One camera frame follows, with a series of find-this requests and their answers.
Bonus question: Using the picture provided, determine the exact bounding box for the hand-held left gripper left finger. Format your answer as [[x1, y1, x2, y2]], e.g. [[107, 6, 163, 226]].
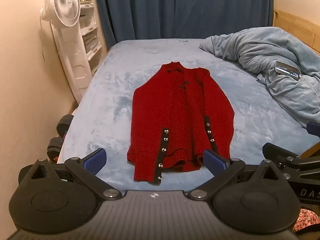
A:
[[19, 148, 122, 200]]

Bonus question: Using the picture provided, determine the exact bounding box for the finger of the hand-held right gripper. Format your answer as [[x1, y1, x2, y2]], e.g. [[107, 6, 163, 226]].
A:
[[306, 122, 320, 138], [262, 142, 320, 170]]

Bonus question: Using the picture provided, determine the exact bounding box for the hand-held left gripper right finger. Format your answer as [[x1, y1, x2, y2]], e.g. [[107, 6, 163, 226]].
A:
[[186, 149, 288, 200]]

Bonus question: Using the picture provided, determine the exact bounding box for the red knit sweater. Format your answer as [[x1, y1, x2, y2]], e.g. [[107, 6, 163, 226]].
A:
[[127, 60, 235, 186]]

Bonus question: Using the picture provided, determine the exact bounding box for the floral patterned clothing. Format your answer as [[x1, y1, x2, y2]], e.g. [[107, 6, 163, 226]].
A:
[[292, 208, 320, 233]]

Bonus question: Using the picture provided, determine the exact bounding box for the black dumbbell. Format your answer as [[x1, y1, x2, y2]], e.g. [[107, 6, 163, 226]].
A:
[[56, 114, 74, 138], [47, 137, 66, 162]]

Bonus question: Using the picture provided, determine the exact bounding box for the bed with blue sheet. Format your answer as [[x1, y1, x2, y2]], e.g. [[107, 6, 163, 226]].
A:
[[56, 38, 315, 200]]

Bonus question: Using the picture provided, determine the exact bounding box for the smartphone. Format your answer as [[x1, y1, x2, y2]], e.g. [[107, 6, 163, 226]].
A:
[[274, 61, 302, 81]]

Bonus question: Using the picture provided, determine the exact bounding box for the grey-blue fleece blanket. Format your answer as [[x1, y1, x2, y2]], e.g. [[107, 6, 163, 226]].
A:
[[199, 26, 320, 128]]

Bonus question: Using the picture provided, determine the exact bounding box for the white drawer shelf unit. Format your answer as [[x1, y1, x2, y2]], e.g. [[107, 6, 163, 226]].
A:
[[72, 0, 103, 77]]

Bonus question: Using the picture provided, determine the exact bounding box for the dark blue curtain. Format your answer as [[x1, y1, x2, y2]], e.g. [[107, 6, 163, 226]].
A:
[[94, 0, 274, 52]]

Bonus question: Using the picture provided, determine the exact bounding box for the white standing fan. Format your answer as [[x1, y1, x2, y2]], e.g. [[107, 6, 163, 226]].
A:
[[39, 0, 91, 105]]

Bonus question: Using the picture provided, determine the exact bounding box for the white charging cable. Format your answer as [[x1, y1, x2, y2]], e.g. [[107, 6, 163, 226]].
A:
[[299, 76, 320, 98]]

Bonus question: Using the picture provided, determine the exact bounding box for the fan power cord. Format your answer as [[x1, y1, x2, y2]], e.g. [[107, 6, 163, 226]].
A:
[[40, 21, 49, 64]]

